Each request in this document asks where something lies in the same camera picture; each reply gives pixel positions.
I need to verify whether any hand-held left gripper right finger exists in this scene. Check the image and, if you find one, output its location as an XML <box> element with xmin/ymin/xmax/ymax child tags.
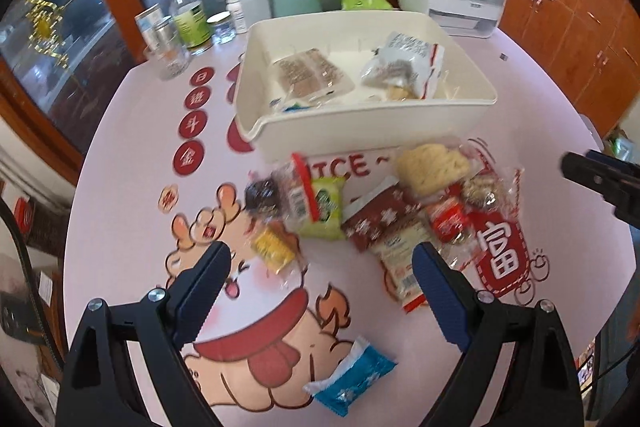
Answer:
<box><xmin>411</xmin><ymin>241</ymin><xmax>586</xmax><ymax>427</ymax></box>

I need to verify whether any white blueberry print packet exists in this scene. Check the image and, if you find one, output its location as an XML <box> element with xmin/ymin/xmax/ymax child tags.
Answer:
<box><xmin>269</xmin><ymin>98</ymin><xmax>312</xmax><ymax>114</ymax></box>

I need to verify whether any clear packet with red stripe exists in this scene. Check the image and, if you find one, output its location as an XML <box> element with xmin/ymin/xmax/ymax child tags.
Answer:
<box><xmin>274</xmin><ymin>153</ymin><xmax>314</xmax><ymax>222</ymax></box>

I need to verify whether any small glass jar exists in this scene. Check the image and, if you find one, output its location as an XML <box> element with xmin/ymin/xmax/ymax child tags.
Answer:
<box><xmin>208</xmin><ymin>13</ymin><xmax>237</xmax><ymax>46</ymax></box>

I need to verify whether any white plastic bin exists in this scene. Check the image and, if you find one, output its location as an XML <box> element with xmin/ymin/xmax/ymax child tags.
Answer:
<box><xmin>234</xmin><ymin>10</ymin><xmax>498</xmax><ymax>160</ymax></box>

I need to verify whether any clear nut bar packet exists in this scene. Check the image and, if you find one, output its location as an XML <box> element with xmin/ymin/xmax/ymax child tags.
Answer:
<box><xmin>461</xmin><ymin>169</ymin><xmax>523</xmax><ymax>214</ymax></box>

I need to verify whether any blue and white snack packet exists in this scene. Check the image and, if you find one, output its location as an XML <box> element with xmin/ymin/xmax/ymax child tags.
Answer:
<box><xmin>303</xmin><ymin>336</ymin><xmax>399</xmax><ymax>416</ymax></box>

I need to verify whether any green snack packet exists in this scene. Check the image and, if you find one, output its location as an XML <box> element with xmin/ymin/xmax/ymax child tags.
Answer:
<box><xmin>299</xmin><ymin>176</ymin><xmax>347</xmax><ymax>241</ymax></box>

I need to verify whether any dark purple snack packet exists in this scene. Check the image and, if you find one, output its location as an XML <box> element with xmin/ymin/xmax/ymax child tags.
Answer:
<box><xmin>244</xmin><ymin>177</ymin><xmax>281</xmax><ymax>214</ymax></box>

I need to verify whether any large white crinkled snack bag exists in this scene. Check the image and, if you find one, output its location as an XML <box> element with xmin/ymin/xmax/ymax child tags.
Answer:
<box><xmin>360</xmin><ymin>32</ymin><xmax>446</xmax><ymax>100</ymax></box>

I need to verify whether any green tissue pack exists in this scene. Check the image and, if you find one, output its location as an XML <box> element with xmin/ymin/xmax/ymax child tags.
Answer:
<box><xmin>341</xmin><ymin>0</ymin><xmax>396</xmax><ymax>12</ymax></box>

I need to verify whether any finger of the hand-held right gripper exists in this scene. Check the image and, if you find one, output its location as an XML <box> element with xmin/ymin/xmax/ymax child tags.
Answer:
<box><xmin>586</xmin><ymin>149</ymin><xmax>640</xmax><ymax>182</ymax></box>
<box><xmin>560</xmin><ymin>152</ymin><xmax>640</xmax><ymax>210</ymax></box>

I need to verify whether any glass bottle with green label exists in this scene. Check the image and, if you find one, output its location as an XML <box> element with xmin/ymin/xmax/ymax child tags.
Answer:
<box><xmin>168</xmin><ymin>0</ymin><xmax>211</xmax><ymax>56</ymax></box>

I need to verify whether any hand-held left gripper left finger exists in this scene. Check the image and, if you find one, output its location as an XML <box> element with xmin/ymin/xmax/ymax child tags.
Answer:
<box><xmin>55</xmin><ymin>241</ymin><xmax>232</xmax><ymax>427</ymax></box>

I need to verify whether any small white carton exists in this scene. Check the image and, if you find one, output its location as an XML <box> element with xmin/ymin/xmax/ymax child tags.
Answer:
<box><xmin>134</xmin><ymin>5</ymin><xmax>167</xmax><ymax>48</ymax></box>

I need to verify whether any white pill bottle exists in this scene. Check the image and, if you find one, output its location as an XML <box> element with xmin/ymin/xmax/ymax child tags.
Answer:
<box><xmin>224</xmin><ymin>0</ymin><xmax>249</xmax><ymax>36</ymax></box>

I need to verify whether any white plastic bottle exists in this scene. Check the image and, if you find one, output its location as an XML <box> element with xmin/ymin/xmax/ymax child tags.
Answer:
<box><xmin>243</xmin><ymin>0</ymin><xmax>272</xmax><ymax>28</ymax></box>

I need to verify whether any small metal canister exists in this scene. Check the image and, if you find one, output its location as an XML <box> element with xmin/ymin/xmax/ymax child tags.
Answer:
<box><xmin>152</xmin><ymin>17</ymin><xmax>181</xmax><ymax>54</ymax></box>

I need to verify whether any red bucket lid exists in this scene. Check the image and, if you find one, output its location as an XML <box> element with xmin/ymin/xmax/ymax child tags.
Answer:
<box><xmin>13</xmin><ymin>196</ymin><xmax>32</xmax><ymax>234</ymax></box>

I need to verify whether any gold door ornament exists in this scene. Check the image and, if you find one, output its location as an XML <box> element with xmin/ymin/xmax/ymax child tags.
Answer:
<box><xmin>22</xmin><ymin>0</ymin><xmax>72</xmax><ymax>68</ymax></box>

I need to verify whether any red square snack packet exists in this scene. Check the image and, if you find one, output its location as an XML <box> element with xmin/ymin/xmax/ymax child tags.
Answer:
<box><xmin>426</xmin><ymin>197</ymin><xmax>472</xmax><ymax>244</ymax></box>

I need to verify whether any wooden cabinet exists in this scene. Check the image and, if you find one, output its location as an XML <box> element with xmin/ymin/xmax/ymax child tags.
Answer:
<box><xmin>499</xmin><ymin>0</ymin><xmax>640</xmax><ymax>138</ymax></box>

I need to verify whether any beige packet with red ends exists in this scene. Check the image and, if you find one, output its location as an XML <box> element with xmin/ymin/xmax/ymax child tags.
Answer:
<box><xmin>379</xmin><ymin>227</ymin><xmax>427</xmax><ymax>314</ymax></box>

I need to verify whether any yellow snack packet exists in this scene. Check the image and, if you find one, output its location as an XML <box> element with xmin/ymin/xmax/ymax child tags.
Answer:
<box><xmin>249</xmin><ymin>226</ymin><xmax>297</xmax><ymax>269</ymax></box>

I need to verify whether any clear packet of brown crackers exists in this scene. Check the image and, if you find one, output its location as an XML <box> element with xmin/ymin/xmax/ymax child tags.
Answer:
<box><xmin>272</xmin><ymin>48</ymin><xmax>353</xmax><ymax>102</ymax></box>

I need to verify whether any clear drinking glass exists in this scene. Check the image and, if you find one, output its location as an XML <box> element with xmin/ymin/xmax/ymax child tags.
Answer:
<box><xmin>143</xmin><ymin>40</ymin><xmax>192</xmax><ymax>82</ymax></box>

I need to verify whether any dark red snowflake packet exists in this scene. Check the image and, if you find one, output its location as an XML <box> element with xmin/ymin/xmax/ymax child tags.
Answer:
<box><xmin>341</xmin><ymin>186</ymin><xmax>432</xmax><ymax>254</ymax></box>

